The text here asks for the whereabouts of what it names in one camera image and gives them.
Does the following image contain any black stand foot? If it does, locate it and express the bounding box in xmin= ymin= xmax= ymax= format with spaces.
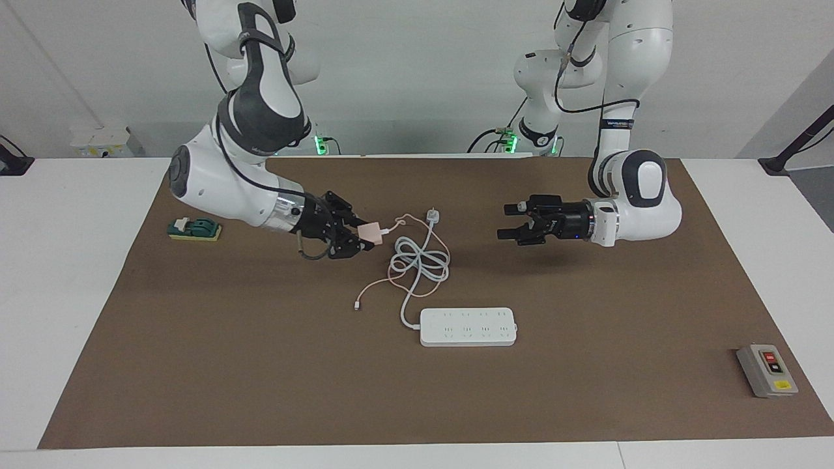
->
xmin=0 ymin=135 xmax=35 ymax=177

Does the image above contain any white power strip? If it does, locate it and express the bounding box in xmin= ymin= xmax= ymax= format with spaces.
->
xmin=420 ymin=307 xmax=518 ymax=347

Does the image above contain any green knife switch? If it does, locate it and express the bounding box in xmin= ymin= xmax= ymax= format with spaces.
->
xmin=167 ymin=217 xmax=223 ymax=242

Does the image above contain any pink charging cable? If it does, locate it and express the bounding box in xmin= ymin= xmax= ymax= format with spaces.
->
xmin=354 ymin=214 xmax=452 ymax=311

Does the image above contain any black left arm base cable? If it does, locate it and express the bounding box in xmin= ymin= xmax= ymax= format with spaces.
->
xmin=467 ymin=98 xmax=527 ymax=154

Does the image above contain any brown table mat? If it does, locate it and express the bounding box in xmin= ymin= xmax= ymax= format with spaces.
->
xmin=38 ymin=156 xmax=834 ymax=450

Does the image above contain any black slanted stand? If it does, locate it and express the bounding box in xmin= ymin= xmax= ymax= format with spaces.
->
xmin=759 ymin=104 xmax=834 ymax=177

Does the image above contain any grey on-off switch box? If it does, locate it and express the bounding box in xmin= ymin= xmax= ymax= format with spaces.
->
xmin=736 ymin=343 xmax=799 ymax=399

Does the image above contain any white power cord with plug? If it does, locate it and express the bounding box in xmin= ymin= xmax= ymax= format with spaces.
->
xmin=390 ymin=208 xmax=452 ymax=330

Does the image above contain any white wall socket box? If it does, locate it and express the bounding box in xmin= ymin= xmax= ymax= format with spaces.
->
xmin=70 ymin=127 xmax=134 ymax=158

